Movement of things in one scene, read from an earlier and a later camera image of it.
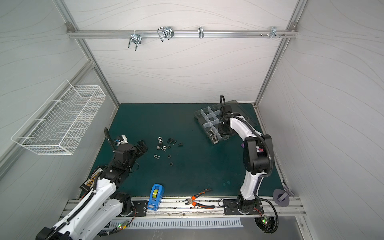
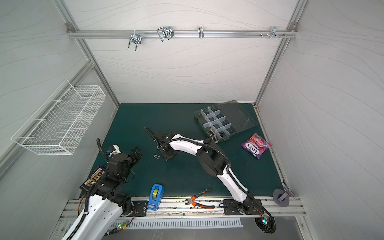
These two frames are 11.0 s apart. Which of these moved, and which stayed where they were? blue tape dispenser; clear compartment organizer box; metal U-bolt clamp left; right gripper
Moved: right gripper
Stayed: metal U-bolt clamp left; clear compartment organizer box; blue tape dispenser
